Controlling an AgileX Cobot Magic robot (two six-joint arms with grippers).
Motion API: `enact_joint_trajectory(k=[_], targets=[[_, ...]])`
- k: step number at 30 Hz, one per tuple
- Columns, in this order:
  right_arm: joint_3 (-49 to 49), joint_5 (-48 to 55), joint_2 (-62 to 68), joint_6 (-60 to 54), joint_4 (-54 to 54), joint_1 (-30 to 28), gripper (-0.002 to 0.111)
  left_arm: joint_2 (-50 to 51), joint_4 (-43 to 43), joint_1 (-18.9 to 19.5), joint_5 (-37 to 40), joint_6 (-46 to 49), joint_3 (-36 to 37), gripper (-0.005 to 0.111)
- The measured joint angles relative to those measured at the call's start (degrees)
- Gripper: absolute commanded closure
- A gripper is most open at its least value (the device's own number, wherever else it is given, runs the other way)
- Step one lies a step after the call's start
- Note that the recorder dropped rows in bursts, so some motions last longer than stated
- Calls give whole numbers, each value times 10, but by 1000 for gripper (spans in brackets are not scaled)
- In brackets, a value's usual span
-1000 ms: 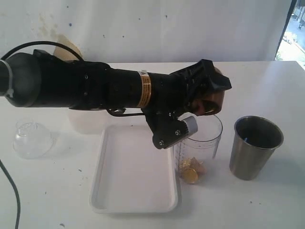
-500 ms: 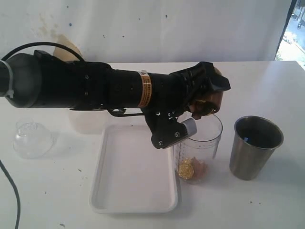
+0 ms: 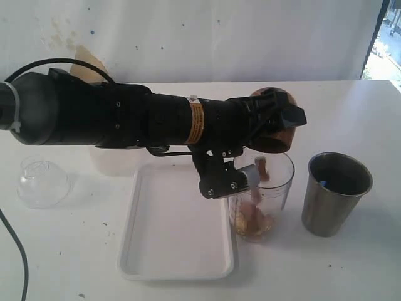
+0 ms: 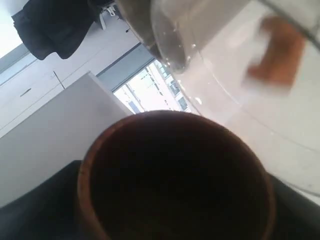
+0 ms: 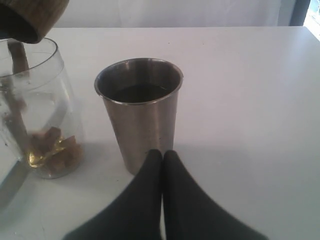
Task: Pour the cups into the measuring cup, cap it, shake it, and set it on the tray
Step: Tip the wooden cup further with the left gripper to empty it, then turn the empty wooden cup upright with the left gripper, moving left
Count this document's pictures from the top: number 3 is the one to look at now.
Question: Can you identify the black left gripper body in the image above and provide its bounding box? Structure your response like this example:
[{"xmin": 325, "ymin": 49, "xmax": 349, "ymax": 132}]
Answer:
[{"xmin": 189, "ymin": 97, "xmax": 255, "ymax": 199}]

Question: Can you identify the brown wooden cup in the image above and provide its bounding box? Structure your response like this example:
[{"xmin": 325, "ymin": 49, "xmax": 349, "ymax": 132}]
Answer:
[{"xmin": 250, "ymin": 87, "xmax": 297, "ymax": 154}]

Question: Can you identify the stainless steel cup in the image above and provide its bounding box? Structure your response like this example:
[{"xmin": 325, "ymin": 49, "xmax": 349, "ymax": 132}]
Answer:
[{"xmin": 301, "ymin": 152, "xmax": 373, "ymax": 237}]

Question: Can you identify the clear plastic dome lid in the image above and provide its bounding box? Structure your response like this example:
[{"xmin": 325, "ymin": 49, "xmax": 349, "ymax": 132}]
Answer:
[{"xmin": 17, "ymin": 156, "xmax": 71, "ymax": 209}]

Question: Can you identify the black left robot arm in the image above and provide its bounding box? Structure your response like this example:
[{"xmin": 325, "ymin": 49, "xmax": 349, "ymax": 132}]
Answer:
[{"xmin": 1, "ymin": 68, "xmax": 306, "ymax": 199}]

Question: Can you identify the clear plastic shaker cup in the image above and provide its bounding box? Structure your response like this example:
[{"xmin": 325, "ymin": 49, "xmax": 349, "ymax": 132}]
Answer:
[{"xmin": 229, "ymin": 149, "xmax": 295, "ymax": 242}]

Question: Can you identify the white plastic tray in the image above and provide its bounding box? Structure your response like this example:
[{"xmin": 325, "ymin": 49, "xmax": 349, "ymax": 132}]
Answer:
[{"xmin": 117, "ymin": 163, "xmax": 234, "ymax": 281}]

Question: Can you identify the translucent plastic container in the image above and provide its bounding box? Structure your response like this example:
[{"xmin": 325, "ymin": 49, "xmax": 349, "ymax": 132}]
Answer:
[{"xmin": 88, "ymin": 147, "xmax": 141, "ymax": 177}]

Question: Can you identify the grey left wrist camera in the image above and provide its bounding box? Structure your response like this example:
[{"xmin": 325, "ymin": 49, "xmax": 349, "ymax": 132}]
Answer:
[{"xmin": 239, "ymin": 164, "xmax": 260, "ymax": 189}]

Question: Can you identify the dark window frame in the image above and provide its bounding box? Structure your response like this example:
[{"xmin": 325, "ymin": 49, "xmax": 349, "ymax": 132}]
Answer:
[{"xmin": 359, "ymin": 0, "xmax": 390, "ymax": 80}]

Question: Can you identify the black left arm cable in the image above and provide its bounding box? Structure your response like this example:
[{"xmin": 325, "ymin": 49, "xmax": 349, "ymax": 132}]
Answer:
[{"xmin": 6, "ymin": 56, "xmax": 117, "ymax": 84}]

